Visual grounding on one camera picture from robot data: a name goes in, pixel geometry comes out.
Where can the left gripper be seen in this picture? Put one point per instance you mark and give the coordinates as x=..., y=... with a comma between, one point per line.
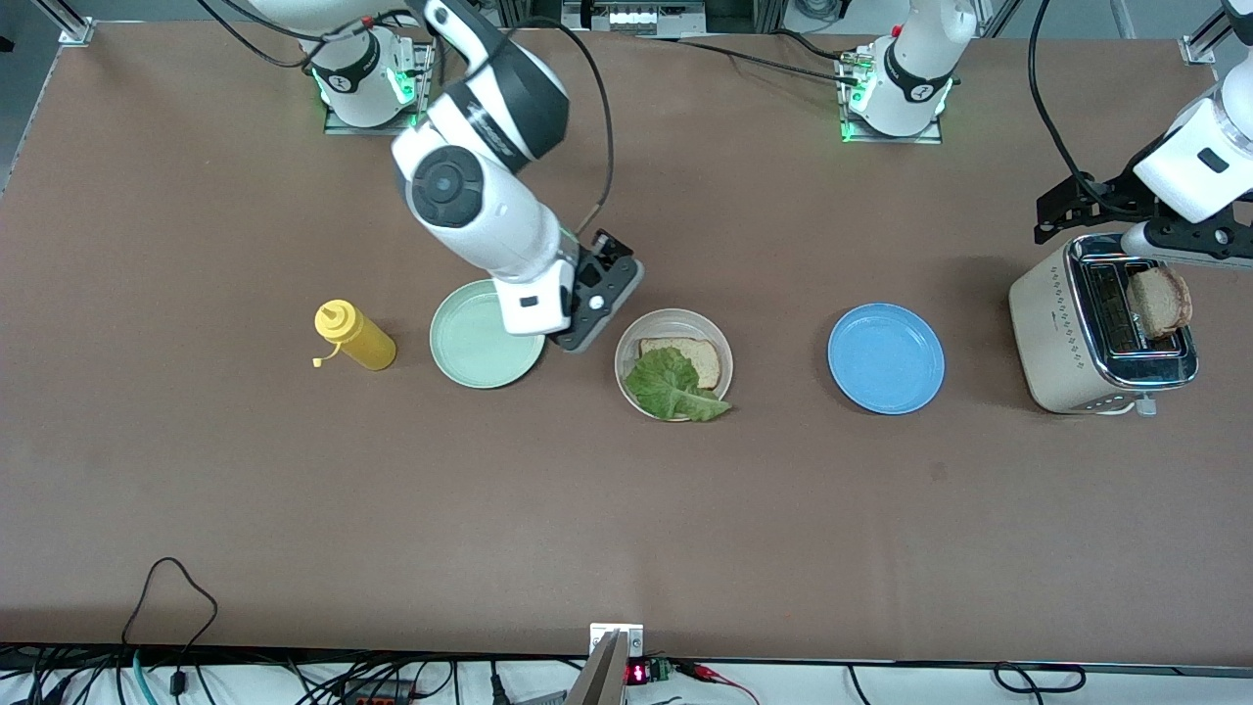
x=1094, y=199

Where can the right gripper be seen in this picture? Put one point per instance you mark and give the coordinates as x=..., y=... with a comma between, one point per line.
x=594, y=258

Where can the bread slice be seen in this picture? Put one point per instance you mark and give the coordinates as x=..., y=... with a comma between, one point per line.
x=705, y=362
x=1160, y=304

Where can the green lettuce leaf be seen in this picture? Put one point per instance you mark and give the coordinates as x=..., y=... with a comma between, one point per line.
x=671, y=387

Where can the yellow squeeze bottle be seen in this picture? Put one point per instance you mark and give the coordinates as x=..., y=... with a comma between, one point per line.
x=362, y=343

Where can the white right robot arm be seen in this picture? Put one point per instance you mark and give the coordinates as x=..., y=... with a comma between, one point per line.
x=489, y=215

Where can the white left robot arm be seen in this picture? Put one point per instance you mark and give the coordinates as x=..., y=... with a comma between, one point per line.
x=920, y=59

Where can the beige plate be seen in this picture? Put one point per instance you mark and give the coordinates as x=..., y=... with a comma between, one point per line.
x=675, y=323

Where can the light green plate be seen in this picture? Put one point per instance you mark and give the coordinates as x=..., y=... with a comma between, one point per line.
x=470, y=343

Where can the blue plate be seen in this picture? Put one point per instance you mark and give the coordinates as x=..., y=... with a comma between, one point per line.
x=886, y=358

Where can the beige chrome toaster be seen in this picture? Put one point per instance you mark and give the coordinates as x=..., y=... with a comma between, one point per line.
x=1052, y=333

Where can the grey equipment box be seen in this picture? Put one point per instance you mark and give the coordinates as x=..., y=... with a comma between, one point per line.
x=626, y=18

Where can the red digit display module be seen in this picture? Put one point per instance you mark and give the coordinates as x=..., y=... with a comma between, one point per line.
x=636, y=674

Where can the grey metal bar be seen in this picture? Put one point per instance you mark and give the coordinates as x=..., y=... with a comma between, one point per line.
x=599, y=681

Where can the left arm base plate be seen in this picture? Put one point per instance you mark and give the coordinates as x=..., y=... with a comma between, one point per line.
x=930, y=138

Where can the aluminium corner bracket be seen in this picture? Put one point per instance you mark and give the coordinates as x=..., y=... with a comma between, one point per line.
x=76, y=31
x=1196, y=51

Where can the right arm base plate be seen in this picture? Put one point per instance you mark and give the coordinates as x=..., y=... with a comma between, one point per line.
x=372, y=130

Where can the silver mounting bracket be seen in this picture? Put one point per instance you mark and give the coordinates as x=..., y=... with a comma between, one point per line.
x=631, y=636

